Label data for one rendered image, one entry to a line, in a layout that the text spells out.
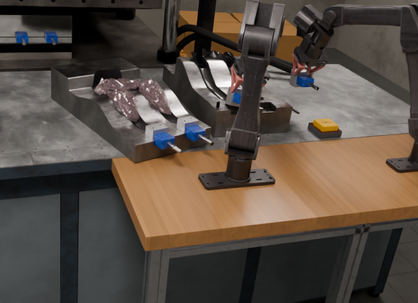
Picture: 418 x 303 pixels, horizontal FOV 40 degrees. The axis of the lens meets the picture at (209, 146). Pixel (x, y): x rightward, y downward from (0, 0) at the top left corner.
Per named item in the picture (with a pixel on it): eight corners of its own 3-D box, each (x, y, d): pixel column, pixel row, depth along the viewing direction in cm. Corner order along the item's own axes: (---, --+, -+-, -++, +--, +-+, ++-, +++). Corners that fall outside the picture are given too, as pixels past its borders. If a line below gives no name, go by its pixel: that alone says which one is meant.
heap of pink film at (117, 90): (178, 113, 172) (180, 89, 169) (127, 124, 161) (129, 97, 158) (131, 84, 189) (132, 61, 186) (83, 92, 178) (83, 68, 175)
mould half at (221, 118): (287, 132, 183) (295, 93, 177) (213, 138, 173) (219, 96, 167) (225, 78, 224) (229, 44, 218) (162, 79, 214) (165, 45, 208)
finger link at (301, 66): (283, 67, 192) (294, 47, 185) (302, 66, 195) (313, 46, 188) (291, 82, 189) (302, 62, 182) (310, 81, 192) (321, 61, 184)
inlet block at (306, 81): (322, 96, 186) (325, 80, 184) (309, 97, 184) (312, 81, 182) (301, 83, 197) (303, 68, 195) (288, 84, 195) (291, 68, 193)
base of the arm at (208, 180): (200, 150, 147) (209, 163, 142) (269, 145, 154) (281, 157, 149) (196, 177, 151) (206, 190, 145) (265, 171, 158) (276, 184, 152)
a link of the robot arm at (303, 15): (288, 24, 179) (308, -8, 172) (300, 20, 186) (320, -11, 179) (315, 47, 176) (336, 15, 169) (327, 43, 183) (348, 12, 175)
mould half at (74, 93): (209, 144, 169) (213, 109, 164) (134, 163, 153) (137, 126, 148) (119, 87, 202) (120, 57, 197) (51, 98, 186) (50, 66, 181)
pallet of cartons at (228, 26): (270, 51, 553) (277, 12, 536) (311, 79, 488) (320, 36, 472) (163, 51, 513) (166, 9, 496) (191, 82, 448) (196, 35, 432)
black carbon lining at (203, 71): (265, 106, 183) (270, 78, 179) (220, 108, 177) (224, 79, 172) (222, 69, 211) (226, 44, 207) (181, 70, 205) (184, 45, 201)
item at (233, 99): (259, 114, 165) (264, 96, 164) (245, 112, 163) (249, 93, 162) (239, 105, 177) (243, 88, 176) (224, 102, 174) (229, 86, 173)
